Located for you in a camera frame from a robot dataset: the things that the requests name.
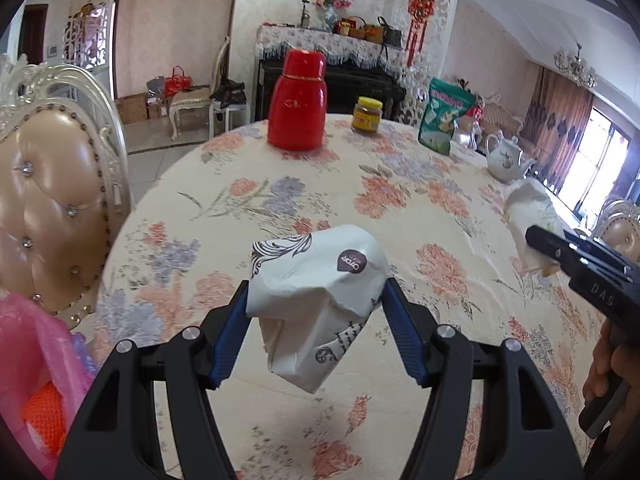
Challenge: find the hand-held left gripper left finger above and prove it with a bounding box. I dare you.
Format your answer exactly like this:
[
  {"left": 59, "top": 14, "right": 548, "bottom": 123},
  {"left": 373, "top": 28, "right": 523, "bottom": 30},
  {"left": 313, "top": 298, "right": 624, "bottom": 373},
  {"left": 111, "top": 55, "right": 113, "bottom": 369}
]
[{"left": 54, "top": 280, "right": 251, "bottom": 480}]

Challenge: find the brown cardboard box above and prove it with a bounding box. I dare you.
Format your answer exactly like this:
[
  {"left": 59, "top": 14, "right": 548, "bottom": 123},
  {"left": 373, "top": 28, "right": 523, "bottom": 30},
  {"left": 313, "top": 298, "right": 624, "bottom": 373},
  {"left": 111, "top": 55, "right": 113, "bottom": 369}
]
[{"left": 117, "top": 94, "right": 168, "bottom": 126}]

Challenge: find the green snack bag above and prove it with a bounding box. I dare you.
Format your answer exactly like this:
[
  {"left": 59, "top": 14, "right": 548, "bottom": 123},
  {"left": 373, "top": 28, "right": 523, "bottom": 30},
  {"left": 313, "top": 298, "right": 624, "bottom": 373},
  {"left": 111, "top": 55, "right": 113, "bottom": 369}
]
[{"left": 417, "top": 78, "right": 478, "bottom": 156}]

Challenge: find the paper wrapper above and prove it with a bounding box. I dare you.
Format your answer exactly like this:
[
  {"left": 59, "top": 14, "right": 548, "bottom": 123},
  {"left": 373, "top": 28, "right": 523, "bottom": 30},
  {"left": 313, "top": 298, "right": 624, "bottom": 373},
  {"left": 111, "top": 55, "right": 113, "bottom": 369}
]
[{"left": 502, "top": 178, "right": 566, "bottom": 277}]

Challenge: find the red knot hanging ornament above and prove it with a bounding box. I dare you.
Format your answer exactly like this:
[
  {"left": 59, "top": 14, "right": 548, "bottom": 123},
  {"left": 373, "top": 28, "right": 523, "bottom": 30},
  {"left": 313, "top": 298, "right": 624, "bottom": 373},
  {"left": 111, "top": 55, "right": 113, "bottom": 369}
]
[{"left": 405, "top": 0, "right": 435, "bottom": 68}]

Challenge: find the brown curtain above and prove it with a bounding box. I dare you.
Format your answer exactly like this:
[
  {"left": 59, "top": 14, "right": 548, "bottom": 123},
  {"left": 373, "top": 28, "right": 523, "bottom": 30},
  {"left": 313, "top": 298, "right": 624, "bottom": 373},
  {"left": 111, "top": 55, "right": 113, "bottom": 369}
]
[{"left": 520, "top": 65, "right": 640, "bottom": 196}]

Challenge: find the cream tufted dining chair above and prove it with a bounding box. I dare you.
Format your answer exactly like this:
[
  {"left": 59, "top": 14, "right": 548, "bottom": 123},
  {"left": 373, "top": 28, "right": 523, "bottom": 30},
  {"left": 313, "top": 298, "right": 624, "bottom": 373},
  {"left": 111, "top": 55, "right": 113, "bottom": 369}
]
[
  {"left": 0, "top": 52, "right": 132, "bottom": 331},
  {"left": 597, "top": 199, "right": 640, "bottom": 261}
]

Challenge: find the window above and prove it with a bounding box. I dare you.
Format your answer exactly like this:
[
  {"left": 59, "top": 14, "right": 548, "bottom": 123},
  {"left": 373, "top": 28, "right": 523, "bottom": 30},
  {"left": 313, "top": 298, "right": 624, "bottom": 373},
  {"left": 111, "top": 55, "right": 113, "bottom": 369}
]
[{"left": 570, "top": 105, "right": 640, "bottom": 221}]

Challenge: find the cream ornate sofa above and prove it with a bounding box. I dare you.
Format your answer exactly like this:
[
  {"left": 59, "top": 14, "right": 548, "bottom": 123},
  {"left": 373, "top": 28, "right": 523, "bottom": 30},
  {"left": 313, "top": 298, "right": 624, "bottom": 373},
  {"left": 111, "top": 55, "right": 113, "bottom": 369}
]
[{"left": 477, "top": 92, "right": 523, "bottom": 136}]

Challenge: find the black piano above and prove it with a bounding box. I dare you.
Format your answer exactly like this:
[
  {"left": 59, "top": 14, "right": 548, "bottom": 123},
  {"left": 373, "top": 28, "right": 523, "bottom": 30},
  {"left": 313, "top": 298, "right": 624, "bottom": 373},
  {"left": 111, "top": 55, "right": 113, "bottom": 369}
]
[{"left": 254, "top": 55, "right": 407, "bottom": 123}]

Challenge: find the cream side chair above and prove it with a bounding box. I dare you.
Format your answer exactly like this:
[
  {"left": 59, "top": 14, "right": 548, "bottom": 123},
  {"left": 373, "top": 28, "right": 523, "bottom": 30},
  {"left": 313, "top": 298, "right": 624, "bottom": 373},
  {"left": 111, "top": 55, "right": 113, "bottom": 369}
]
[{"left": 169, "top": 35, "right": 232, "bottom": 142}]

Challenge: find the brown door frame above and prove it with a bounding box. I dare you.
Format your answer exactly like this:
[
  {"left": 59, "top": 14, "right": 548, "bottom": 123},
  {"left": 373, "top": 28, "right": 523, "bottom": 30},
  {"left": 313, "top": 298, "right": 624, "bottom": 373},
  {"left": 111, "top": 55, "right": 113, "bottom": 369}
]
[{"left": 111, "top": 2, "right": 121, "bottom": 101}]

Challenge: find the black handbag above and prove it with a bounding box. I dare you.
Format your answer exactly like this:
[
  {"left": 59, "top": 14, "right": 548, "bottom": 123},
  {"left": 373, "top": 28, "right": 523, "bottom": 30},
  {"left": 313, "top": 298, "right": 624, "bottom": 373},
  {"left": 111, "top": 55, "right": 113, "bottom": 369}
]
[{"left": 377, "top": 16, "right": 403, "bottom": 46}]

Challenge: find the large orange foam net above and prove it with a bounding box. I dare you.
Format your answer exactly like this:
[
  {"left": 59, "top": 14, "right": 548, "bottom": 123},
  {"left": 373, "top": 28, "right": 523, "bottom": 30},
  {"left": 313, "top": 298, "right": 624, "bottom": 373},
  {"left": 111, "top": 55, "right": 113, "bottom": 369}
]
[{"left": 22, "top": 380, "right": 68, "bottom": 456}]

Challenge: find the white floral teapot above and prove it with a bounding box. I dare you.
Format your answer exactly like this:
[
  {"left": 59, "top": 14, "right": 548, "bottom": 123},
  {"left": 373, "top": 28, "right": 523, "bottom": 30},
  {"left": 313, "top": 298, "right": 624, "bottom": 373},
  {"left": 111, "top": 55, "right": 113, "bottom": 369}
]
[{"left": 485, "top": 132, "right": 537, "bottom": 183}]

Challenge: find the dark clothes pile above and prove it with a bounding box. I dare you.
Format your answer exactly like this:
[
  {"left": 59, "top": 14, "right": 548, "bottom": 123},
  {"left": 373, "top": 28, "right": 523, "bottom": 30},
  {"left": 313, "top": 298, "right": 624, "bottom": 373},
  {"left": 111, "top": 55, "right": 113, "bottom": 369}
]
[{"left": 210, "top": 77, "right": 247, "bottom": 108}]

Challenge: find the red thermos flask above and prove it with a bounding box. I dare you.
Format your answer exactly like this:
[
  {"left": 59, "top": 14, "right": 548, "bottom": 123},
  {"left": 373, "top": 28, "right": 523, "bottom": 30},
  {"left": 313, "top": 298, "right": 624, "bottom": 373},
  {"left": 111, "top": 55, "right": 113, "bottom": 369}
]
[{"left": 266, "top": 48, "right": 327, "bottom": 151}]

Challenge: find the white stool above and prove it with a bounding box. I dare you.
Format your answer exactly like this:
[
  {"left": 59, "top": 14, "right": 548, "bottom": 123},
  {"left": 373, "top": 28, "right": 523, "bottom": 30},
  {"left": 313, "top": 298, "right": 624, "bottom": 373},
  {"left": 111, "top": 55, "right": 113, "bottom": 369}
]
[{"left": 212, "top": 97, "right": 251, "bottom": 136}]

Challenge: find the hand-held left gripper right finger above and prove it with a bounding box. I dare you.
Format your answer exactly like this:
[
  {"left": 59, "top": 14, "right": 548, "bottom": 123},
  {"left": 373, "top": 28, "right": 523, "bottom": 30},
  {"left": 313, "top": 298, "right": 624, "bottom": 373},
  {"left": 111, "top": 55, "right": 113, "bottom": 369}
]
[{"left": 382, "top": 276, "right": 586, "bottom": 480}]

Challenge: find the dark wooden door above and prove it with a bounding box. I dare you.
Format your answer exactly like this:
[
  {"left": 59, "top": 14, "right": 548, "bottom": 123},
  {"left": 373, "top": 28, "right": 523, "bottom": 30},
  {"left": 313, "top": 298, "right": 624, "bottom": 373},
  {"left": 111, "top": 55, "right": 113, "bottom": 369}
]
[{"left": 20, "top": 4, "right": 50, "bottom": 66}]

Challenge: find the person's right hand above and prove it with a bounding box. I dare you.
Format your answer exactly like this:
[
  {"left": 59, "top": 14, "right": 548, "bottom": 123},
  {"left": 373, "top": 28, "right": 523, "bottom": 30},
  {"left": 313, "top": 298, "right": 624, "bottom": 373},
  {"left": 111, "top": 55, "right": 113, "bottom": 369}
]
[{"left": 582, "top": 319, "right": 613, "bottom": 402}]

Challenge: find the bin with pink bag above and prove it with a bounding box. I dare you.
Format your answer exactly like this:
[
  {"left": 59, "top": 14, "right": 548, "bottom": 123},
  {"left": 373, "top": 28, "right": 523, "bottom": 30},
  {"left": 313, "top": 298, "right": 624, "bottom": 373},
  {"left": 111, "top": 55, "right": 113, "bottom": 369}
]
[{"left": 0, "top": 287, "right": 98, "bottom": 480}]

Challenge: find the red bag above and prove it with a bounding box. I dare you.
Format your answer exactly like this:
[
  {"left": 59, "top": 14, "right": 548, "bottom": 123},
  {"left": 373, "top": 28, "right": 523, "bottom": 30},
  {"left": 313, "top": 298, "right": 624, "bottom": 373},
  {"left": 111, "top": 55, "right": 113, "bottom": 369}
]
[{"left": 164, "top": 66, "right": 193, "bottom": 98}]

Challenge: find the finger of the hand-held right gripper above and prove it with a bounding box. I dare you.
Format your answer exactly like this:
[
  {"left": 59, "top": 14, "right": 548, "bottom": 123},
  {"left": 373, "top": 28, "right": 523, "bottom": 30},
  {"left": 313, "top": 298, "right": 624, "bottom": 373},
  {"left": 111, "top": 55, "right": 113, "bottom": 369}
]
[
  {"left": 525, "top": 225, "right": 583, "bottom": 273},
  {"left": 562, "top": 231, "right": 633, "bottom": 271}
]

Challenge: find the floral lace piano cover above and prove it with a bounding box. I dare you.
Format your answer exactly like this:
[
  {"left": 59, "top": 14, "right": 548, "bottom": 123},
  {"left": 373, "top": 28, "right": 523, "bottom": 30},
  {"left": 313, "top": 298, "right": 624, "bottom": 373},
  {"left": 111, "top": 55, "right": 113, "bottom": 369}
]
[{"left": 255, "top": 24, "right": 408, "bottom": 73}]

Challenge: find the glass jar yellow label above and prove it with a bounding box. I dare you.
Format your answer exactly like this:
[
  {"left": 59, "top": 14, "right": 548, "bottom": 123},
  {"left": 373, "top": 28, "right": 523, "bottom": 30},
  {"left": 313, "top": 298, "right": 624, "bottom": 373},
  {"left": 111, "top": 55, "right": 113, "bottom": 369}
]
[{"left": 351, "top": 96, "right": 385, "bottom": 136}]

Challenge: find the floral tablecloth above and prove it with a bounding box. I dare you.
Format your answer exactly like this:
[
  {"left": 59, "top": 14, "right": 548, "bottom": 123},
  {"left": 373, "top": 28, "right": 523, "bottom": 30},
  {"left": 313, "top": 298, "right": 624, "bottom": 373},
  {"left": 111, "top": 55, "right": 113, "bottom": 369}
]
[{"left": 90, "top": 114, "right": 621, "bottom": 480}]

